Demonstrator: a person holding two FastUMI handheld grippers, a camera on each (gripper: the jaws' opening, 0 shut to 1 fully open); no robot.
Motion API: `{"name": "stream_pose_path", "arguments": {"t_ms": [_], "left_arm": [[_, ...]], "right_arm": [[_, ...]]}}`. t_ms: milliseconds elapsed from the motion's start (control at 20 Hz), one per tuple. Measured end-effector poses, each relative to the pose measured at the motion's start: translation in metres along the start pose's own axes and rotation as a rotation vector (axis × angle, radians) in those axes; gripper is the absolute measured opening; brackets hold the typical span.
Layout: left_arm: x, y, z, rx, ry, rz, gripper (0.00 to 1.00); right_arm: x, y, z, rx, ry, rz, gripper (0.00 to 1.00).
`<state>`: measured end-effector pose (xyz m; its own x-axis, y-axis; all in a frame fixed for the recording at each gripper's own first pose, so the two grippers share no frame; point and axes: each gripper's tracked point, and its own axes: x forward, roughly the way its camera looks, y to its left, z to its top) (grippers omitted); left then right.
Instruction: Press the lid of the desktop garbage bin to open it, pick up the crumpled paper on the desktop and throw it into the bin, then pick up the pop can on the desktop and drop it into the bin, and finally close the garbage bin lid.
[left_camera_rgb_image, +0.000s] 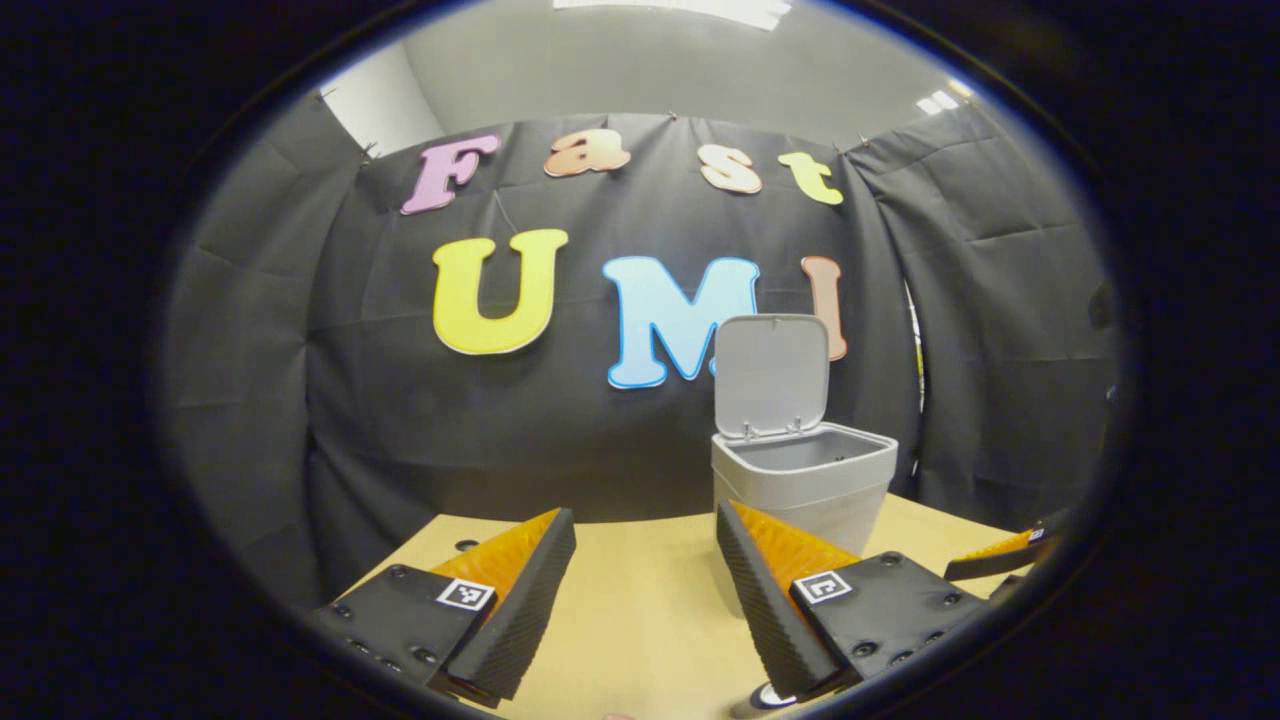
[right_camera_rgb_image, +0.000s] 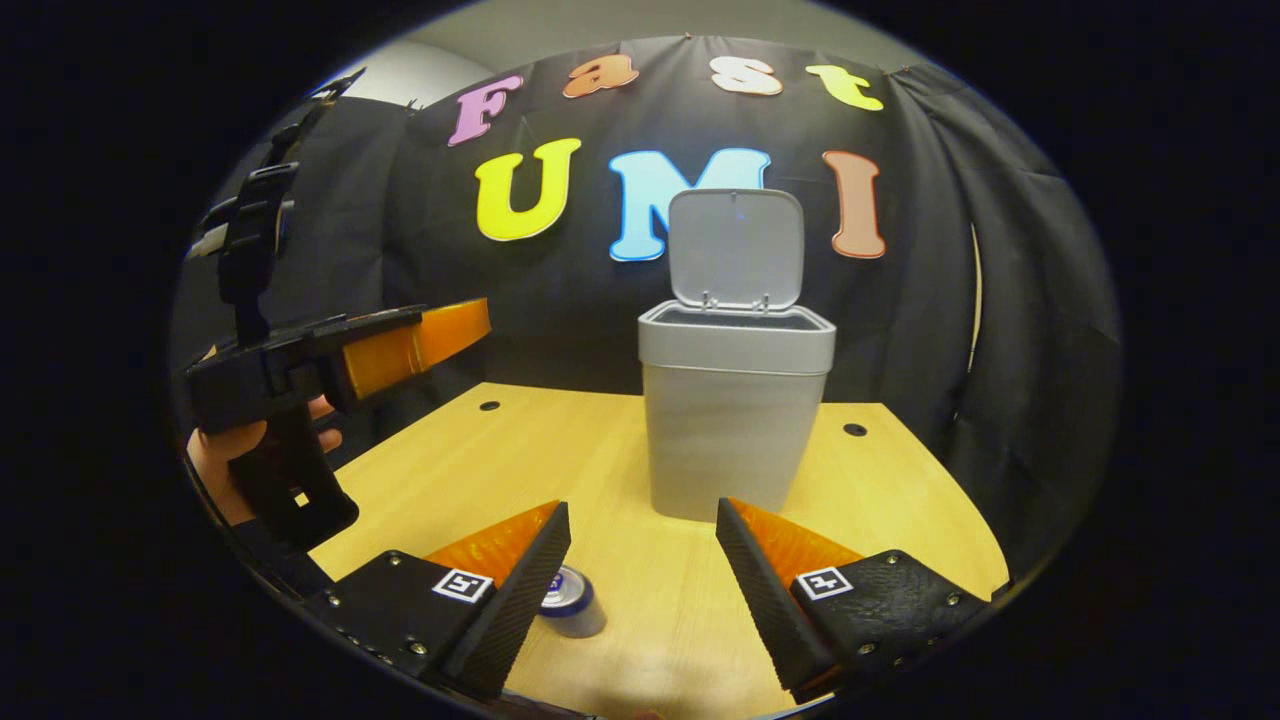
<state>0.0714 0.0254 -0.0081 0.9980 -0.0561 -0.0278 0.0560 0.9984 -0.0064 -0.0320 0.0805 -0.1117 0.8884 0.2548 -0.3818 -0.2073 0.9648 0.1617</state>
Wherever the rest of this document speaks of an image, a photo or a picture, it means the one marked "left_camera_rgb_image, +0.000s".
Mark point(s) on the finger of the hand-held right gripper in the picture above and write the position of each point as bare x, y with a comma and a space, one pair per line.
990, 565

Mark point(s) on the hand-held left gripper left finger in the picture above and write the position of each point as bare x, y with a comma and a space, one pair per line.
515, 620

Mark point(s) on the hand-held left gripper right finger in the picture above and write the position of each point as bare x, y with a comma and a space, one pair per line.
770, 610

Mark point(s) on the white desktop garbage bin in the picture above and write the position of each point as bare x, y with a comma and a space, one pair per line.
800, 470

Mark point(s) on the wooden desktop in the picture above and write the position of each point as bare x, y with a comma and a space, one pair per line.
640, 620

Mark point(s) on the black backdrop cloth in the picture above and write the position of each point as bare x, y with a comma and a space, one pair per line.
450, 420

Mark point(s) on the ceiling light panel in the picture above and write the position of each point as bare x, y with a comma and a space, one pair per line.
940, 100
680, 8

